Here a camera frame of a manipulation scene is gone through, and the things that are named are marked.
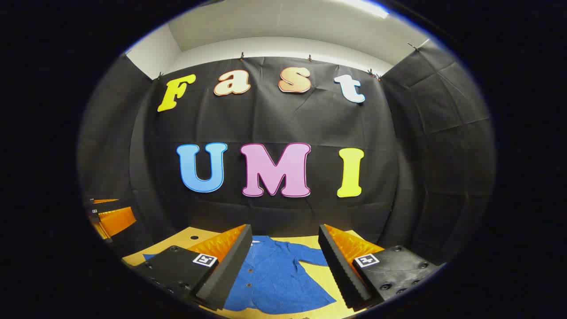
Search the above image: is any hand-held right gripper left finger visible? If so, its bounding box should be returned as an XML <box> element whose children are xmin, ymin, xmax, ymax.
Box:
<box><xmin>133</xmin><ymin>224</ymin><xmax>253</xmax><ymax>311</ymax></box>

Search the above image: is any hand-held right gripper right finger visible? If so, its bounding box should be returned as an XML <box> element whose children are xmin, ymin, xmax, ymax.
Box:
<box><xmin>318</xmin><ymin>224</ymin><xmax>446</xmax><ymax>311</ymax></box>

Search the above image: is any blue shirt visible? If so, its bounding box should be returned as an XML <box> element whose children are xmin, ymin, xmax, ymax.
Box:
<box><xmin>143</xmin><ymin>235</ymin><xmax>337</xmax><ymax>315</ymax></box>

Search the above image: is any ceiling light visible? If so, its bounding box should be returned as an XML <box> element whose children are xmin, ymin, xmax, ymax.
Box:
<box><xmin>341</xmin><ymin>0</ymin><xmax>390</xmax><ymax>19</ymax></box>

